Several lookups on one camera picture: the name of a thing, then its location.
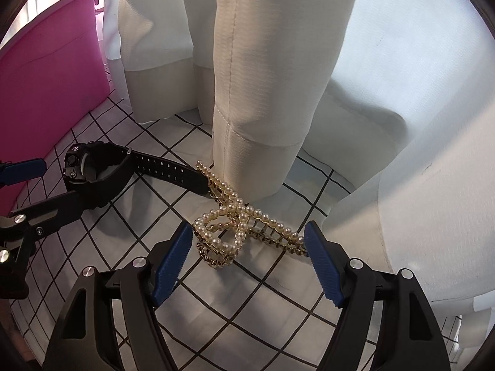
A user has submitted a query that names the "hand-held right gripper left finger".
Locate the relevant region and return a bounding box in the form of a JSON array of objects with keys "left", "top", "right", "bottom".
[{"left": 44, "top": 223, "right": 193, "bottom": 371}]

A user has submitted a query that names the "white black checked tablecloth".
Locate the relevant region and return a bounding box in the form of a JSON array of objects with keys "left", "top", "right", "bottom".
[{"left": 8, "top": 96, "right": 465, "bottom": 371}]

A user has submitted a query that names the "pearl hair clip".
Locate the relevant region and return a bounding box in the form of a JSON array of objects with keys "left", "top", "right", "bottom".
[{"left": 192, "top": 160, "right": 310, "bottom": 270}]

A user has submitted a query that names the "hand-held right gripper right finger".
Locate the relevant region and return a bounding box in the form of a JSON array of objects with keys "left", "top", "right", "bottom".
[{"left": 304, "top": 220, "right": 451, "bottom": 371}]

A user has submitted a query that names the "white curtain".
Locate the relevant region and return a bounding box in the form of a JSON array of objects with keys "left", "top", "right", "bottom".
[{"left": 98, "top": 0, "right": 495, "bottom": 319}]

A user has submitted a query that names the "black digital wristwatch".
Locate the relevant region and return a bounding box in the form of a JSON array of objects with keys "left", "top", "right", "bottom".
[{"left": 62, "top": 141, "right": 212, "bottom": 211}]

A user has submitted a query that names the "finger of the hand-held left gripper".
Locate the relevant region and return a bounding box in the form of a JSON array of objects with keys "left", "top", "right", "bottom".
[
  {"left": 0, "top": 158, "right": 47, "bottom": 186},
  {"left": 9, "top": 191, "right": 84, "bottom": 237}
]

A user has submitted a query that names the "pink plastic storage box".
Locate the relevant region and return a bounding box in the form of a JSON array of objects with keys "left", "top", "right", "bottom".
[{"left": 0, "top": 0, "right": 113, "bottom": 211}]

